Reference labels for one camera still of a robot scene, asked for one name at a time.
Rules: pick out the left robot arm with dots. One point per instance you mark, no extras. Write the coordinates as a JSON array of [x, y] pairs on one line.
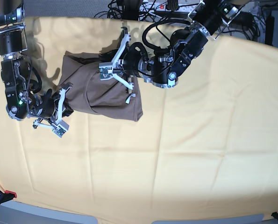
[[163, 66]]

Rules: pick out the brown T-shirt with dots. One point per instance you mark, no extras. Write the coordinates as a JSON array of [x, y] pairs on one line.
[[90, 94]]

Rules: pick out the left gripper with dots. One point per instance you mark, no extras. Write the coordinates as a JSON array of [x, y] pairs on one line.
[[137, 61]]

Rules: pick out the black post right background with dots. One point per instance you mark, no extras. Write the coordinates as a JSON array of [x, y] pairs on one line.
[[269, 29]]

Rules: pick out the black power adapter box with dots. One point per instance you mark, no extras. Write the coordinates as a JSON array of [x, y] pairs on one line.
[[243, 19]]

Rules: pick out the white power strip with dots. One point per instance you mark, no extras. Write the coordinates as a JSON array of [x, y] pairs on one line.
[[158, 7]]

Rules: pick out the yellow tablecloth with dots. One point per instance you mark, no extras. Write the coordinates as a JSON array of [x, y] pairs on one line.
[[206, 149]]

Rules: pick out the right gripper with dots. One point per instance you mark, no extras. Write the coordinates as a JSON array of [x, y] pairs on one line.
[[46, 106]]

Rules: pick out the black stand centre background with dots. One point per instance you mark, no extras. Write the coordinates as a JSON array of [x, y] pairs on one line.
[[131, 9]]

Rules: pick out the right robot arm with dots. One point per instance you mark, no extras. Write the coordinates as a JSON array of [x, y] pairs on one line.
[[21, 79]]

